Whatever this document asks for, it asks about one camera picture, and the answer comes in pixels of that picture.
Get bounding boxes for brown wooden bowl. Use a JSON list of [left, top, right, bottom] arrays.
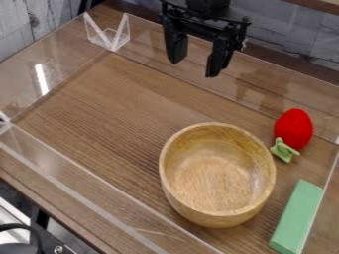
[[159, 122, 277, 228]]

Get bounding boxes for clear acrylic tray walls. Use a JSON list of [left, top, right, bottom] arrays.
[[0, 6, 339, 254]]

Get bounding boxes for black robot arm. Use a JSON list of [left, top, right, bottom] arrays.
[[161, 0, 253, 77]]

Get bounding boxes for red plush ball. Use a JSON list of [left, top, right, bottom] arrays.
[[274, 108, 314, 150]]

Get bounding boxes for green rectangular block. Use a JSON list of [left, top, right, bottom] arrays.
[[269, 180, 324, 254]]

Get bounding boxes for clear acrylic corner bracket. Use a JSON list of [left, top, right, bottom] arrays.
[[85, 12, 130, 52]]

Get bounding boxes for small green plastic piece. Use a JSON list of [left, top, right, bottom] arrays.
[[270, 137, 301, 163]]

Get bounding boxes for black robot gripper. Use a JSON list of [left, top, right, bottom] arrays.
[[161, 0, 253, 77]]

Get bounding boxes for black cable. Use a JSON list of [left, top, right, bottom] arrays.
[[0, 222, 46, 254]]

